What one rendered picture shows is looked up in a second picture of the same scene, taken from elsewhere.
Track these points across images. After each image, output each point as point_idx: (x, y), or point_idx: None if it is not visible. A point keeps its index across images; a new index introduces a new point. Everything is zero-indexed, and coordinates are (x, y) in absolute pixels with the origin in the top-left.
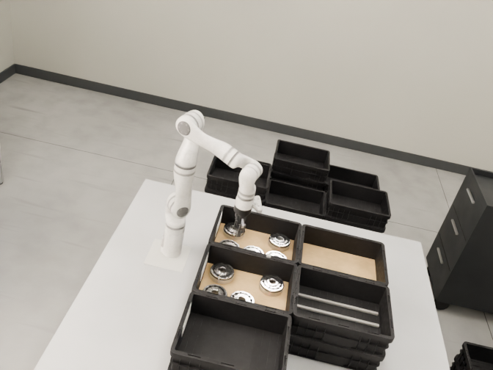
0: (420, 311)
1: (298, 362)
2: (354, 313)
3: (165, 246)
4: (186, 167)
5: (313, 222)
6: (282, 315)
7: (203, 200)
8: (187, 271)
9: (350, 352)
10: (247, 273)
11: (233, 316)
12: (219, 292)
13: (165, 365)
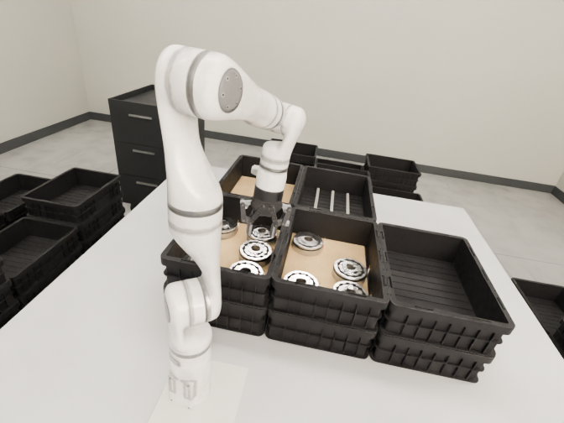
0: None
1: None
2: (321, 201)
3: (203, 386)
4: (222, 197)
5: (139, 215)
6: (382, 227)
7: (28, 331)
8: (245, 360)
9: None
10: (286, 263)
11: None
12: (349, 287)
13: (438, 387)
